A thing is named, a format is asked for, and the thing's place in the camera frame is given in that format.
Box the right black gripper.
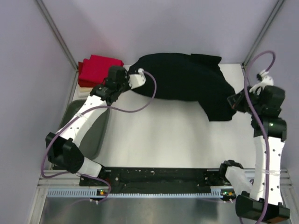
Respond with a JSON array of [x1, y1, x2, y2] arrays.
[[228, 84, 263, 115]]

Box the black t shirt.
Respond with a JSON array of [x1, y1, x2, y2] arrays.
[[128, 53, 236, 121]]

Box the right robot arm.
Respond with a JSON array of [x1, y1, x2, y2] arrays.
[[218, 85, 290, 224]]

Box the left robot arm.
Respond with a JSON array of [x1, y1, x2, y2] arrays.
[[46, 66, 130, 185]]

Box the folded red t shirt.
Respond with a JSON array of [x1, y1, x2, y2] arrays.
[[78, 55, 124, 87]]

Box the folded beige t shirt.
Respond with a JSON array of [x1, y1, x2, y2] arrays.
[[78, 87, 93, 98]]

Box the grey plastic bin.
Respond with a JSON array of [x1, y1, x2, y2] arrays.
[[59, 99, 110, 160]]

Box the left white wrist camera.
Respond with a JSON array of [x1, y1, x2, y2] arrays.
[[129, 68, 146, 89]]

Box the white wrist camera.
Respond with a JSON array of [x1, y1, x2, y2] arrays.
[[129, 68, 146, 89], [249, 70, 274, 92]]

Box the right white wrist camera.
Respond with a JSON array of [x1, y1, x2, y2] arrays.
[[249, 70, 274, 92]]

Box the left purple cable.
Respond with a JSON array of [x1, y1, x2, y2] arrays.
[[41, 71, 157, 203]]

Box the left aluminium frame post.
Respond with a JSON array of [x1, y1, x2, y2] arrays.
[[35, 0, 79, 70]]

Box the aluminium frame post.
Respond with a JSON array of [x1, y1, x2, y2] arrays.
[[242, 0, 285, 69], [35, 0, 79, 70]]

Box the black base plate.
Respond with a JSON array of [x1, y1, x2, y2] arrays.
[[79, 166, 236, 193]]

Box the right aluminium frame post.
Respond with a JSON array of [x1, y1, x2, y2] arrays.
[[242, 0, 285, 69]]

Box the aluminium front rail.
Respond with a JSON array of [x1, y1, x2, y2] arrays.
[[37, 173, 80, 188]]

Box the blue slotted cable duct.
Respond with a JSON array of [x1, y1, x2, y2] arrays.
[[47, 187, 236, 200]]

